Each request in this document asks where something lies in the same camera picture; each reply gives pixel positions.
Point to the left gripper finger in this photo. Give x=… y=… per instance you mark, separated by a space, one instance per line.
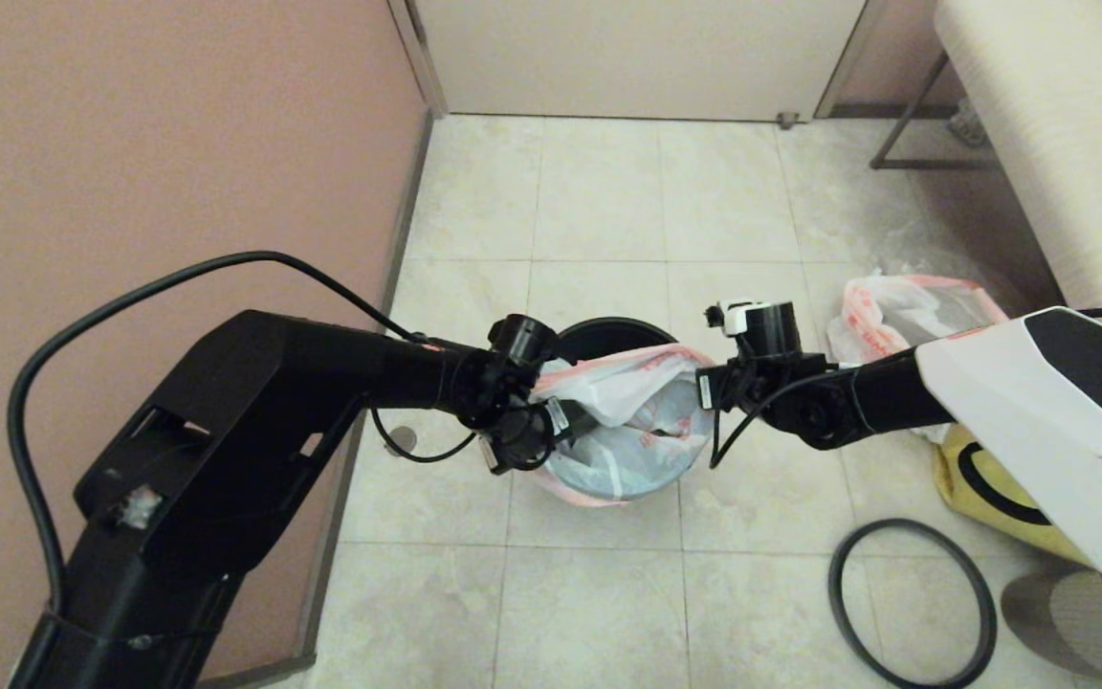
x=589 y=422

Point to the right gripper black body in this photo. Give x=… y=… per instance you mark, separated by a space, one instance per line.
x=800 y=402

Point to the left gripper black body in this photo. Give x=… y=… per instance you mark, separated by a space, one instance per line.
x=513 y=416

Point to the white cartoon-print plastic bag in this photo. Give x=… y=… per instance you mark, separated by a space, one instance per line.
x=628 y=459

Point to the black round trash bin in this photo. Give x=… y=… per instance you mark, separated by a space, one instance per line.
x=608 y=337

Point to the used white red-print trash bag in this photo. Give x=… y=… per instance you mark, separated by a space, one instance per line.
x=895 y=316

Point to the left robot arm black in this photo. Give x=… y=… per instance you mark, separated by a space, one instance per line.
x=226 y=411

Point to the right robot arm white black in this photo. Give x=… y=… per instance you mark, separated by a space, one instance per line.
x=1039 y=411

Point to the yellow fabric tote bag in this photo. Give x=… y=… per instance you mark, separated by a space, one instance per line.
x=1001 y=478

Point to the small grey round floor disc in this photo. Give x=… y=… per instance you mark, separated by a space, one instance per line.
x=403 y=438

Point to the small clear plastic item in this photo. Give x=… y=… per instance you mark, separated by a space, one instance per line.
x=967 y=129

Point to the grey ribbed cylinder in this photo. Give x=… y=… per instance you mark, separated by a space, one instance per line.
x=1048 y=622

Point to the beige door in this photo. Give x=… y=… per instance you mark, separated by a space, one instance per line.
x=637 y=57

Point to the white wood-grain table top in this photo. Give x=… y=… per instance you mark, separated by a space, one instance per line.
x=1068 y=144

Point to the right wrist camera black cylinder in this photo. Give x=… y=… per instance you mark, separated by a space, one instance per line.
x=776 y=330

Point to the wrist camera black cylinder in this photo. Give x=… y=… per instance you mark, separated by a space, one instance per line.
x=776 y=330
x=524 y=340

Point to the left wrist camera black cylinder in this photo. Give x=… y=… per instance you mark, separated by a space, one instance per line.
x=524 y=340

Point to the dark metal table frame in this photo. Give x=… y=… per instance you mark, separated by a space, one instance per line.
x=924 y=166

